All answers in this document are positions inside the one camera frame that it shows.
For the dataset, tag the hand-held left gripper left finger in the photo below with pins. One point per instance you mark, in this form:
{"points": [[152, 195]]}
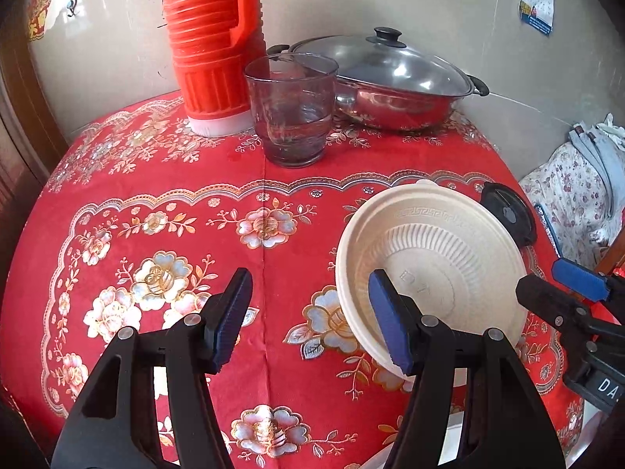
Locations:
{"points": [[234, 322]]}

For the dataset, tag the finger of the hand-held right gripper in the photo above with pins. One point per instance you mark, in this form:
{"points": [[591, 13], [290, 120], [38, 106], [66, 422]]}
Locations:
{"points": [[547, 303], [578, 278]]}

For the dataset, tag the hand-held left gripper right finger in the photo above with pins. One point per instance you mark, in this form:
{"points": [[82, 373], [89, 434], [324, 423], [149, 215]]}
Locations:
{"points": [[390, 322]]}

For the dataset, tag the beige ribbed bowl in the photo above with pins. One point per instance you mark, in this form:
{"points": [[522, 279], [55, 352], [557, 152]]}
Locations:
{"points": [[439, 264]]}

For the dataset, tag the floral cloth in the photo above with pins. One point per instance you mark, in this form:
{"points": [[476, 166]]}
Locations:
{"points": [[571, 190]]}

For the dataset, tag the black round lid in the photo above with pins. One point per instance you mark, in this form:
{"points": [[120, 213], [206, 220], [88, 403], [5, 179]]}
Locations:
{"points": [[508, 210]]}

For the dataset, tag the grey cloth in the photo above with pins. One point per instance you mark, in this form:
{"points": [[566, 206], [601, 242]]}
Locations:
{"points": [[600, 156]]}

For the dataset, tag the red floral tablecloth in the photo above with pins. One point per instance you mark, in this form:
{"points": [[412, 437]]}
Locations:
{"points": [[146, 205]]}

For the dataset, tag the clear glass cup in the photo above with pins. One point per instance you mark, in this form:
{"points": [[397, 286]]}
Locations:
{"points": [[293, 127]]}

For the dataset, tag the steel pot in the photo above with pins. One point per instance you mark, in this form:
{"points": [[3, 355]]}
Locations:
{"points": [[390, 112]]}

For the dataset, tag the glass pot lid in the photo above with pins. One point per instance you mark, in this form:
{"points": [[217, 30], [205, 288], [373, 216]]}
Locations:
{"points": [[390, 63]]}

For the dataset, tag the red plastic thermos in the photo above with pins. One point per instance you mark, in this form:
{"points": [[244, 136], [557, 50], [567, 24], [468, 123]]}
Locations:
{"points": [[205, 58]]}

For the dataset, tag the metal wall hook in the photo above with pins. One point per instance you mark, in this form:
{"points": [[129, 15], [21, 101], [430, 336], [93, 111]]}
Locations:
{"points": [[73, 4]]}

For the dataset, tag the red wall decoration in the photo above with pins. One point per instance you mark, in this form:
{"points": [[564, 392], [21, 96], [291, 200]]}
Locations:
{"points": [[41, 12]]}

